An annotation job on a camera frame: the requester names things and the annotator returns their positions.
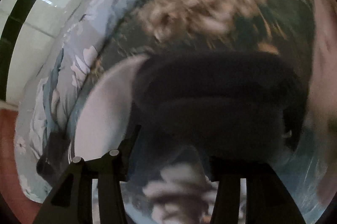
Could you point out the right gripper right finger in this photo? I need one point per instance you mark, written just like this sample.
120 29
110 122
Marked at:
246 177

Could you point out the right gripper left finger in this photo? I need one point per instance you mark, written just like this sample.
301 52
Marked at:
70 200

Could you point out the black white jacket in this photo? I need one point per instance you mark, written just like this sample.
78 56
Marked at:
225 104

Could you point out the brown leather headboard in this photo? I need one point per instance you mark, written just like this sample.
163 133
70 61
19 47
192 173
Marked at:
24 209

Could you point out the grey floral quilt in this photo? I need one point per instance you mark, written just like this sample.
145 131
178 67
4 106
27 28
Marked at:
52 93

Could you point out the pink white garment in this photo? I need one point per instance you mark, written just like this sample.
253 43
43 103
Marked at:
322 94

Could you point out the teal floral bed blanket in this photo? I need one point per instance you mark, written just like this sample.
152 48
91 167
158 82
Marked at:
285 28

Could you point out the white black wardrobe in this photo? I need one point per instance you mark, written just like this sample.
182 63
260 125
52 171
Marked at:
28 30

